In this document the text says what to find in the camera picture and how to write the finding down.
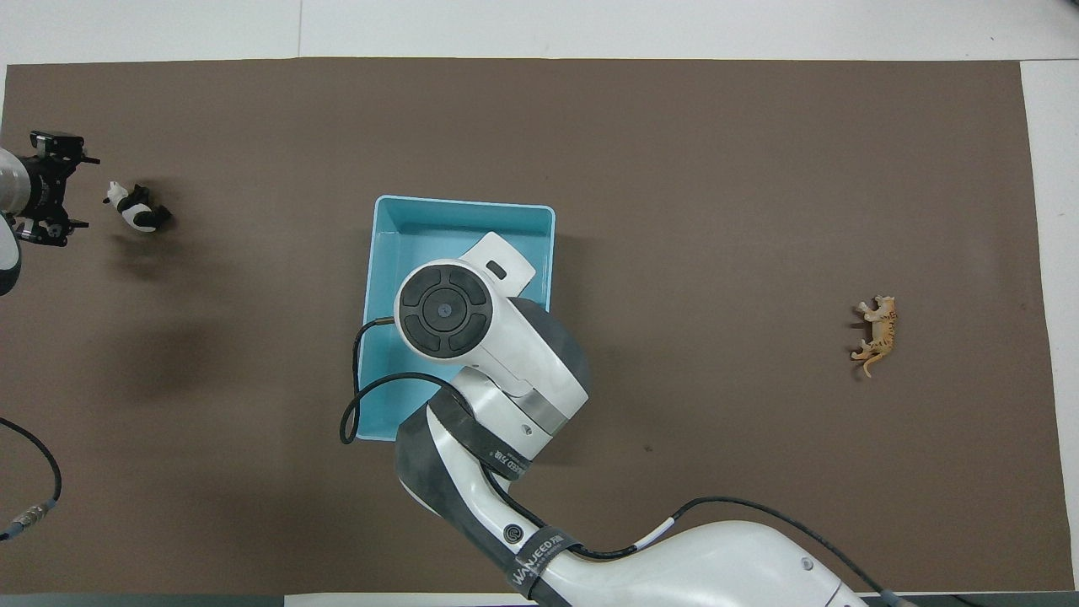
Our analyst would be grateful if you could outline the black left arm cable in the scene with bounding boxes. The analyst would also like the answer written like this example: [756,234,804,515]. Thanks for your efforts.
[0,417,64,540]

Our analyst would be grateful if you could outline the black and white panda toy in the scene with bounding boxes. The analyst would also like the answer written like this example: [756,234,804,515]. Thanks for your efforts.
[104,181,172,233]

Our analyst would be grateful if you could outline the brown table mat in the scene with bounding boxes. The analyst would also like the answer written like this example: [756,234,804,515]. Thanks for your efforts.
[0,57,1050,595]

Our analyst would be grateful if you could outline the orange striped tiger toy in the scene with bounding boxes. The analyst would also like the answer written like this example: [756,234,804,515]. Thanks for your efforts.
[850,295,899,379]

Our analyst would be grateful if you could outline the light blue plastic storage box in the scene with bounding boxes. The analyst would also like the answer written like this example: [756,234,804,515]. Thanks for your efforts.
[356,196,557,443]

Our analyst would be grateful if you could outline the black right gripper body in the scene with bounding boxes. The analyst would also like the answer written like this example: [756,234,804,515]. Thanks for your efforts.
[17,156,72,222]

